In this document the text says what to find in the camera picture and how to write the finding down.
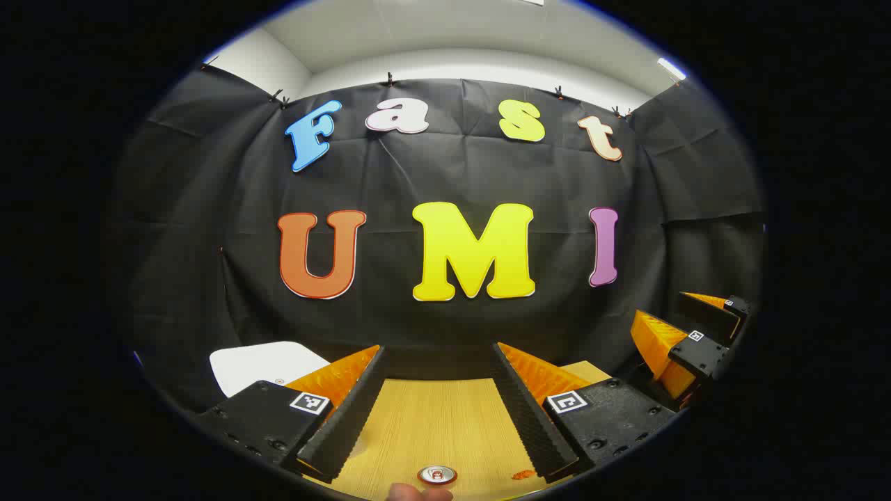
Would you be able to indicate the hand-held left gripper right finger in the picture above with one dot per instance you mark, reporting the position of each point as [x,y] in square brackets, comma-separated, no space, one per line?
[532,417]

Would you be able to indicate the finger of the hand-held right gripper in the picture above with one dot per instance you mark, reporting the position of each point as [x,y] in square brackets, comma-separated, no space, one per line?
[724,313]
[699,355]

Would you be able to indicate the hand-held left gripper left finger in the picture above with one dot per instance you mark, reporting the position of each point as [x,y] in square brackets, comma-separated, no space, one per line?
[344,417]

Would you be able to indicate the orange paper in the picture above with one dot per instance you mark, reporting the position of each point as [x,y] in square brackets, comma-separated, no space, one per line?
[523,474]

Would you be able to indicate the white desktop garbage bin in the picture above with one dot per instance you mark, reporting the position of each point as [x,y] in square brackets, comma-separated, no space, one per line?
[257,362]

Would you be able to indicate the red pop can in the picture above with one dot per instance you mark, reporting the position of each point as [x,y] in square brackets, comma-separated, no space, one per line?
[437,475]

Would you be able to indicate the wooden desktop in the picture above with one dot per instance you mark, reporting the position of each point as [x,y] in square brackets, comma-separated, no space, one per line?
[445,424]

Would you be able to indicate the ceiling light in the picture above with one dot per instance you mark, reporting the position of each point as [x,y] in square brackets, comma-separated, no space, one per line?
[672,68]

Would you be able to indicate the black backdrop cloth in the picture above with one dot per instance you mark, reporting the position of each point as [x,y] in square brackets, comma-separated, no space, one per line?
[452,174]

